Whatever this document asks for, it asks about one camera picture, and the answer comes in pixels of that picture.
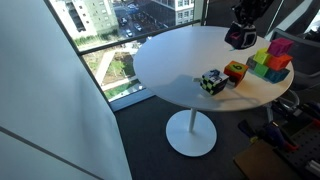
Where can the yellow-green block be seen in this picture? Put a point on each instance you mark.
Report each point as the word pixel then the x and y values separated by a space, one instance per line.
pixel 261 56

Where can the red black clamp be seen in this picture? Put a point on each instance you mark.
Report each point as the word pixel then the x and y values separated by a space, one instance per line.
pixel 311 111

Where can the orange block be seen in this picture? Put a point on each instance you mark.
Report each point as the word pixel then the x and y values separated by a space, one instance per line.
pixel 278 62

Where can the brown board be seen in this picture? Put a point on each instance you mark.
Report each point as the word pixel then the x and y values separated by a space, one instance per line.
pixel 258 163

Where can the navy plush cube number 4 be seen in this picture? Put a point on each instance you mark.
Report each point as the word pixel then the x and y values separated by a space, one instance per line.
pixel 241 36

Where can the green block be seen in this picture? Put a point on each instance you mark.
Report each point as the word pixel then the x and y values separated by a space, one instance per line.
pixel 261 70

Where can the white table pedestal base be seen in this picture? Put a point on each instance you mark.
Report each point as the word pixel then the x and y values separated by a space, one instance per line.
pixel 190 135

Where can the orange plush cube number 6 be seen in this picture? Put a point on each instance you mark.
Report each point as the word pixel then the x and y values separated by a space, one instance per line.
pixel 236 72

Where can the blue block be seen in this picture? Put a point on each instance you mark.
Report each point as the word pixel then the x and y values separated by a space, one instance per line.
pixel 276 76

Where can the grey office chair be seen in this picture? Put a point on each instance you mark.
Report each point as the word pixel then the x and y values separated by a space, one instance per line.
pixel 305 56

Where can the blue clamp with orange tips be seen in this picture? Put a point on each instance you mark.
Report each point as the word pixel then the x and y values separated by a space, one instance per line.
pixel 275 135

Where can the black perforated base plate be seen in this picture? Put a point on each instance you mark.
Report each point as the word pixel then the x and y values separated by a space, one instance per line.
pixel 306 146

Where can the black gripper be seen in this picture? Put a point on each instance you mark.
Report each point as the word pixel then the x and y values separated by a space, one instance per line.
pixel 250 7

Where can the pink block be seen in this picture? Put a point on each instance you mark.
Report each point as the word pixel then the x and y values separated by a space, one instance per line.
pixel 279 46

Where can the black green checkered plush cube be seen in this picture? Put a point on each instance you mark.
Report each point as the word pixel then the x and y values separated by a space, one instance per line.
pixel 213 81

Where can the dark window frame bar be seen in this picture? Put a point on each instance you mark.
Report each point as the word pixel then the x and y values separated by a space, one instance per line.
pixel 140 36

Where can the grey block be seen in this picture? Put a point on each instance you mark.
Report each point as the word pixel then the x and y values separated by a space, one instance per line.
pixel 251 62

